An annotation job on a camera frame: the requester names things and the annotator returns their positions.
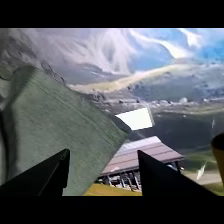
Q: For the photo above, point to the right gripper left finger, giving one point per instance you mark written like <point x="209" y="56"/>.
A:
<point x="46" y="178"/>

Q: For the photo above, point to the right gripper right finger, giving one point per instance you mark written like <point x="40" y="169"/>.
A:
<point x="160" y="176"/>

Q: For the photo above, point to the green garment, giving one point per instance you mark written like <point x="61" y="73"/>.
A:
<point x="56" y="126"/>

